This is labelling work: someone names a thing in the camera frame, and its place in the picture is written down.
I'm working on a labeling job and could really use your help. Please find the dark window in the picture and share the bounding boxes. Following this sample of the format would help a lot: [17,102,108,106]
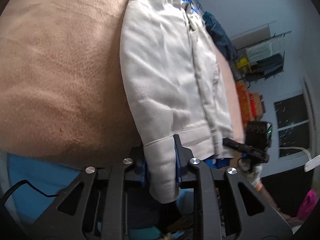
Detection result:
[274,94,310,158]

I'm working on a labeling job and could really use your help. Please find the dark blue garment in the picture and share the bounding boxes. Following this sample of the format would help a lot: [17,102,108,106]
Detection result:
[202,11,238,61]

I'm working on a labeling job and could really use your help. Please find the tan fleece blanket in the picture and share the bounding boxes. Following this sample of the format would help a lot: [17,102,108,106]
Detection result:
[0,0,246,169]

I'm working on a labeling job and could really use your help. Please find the black clothes rack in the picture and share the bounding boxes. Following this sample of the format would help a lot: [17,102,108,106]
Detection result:
[229,21,292,82]

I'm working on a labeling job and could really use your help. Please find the white striped hanging cloth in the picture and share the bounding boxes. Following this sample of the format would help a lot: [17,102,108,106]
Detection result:
[245,36,285,64]

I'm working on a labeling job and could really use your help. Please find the dark green hanging clothes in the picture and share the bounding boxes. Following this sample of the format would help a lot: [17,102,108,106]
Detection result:
[249,54,284,79]

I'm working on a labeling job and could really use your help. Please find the beige and blue jacket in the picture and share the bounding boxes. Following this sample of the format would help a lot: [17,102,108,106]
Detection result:
[120,0,233,204]

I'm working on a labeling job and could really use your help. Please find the black cable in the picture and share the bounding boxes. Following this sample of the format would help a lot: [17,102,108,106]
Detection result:
[1,179,61,205]

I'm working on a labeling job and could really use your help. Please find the yellow box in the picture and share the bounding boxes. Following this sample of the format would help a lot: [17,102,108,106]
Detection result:
[236,57,252,74]

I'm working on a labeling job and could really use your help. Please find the white knit gloved hand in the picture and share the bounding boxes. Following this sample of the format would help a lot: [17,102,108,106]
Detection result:
[236,157,263,191]

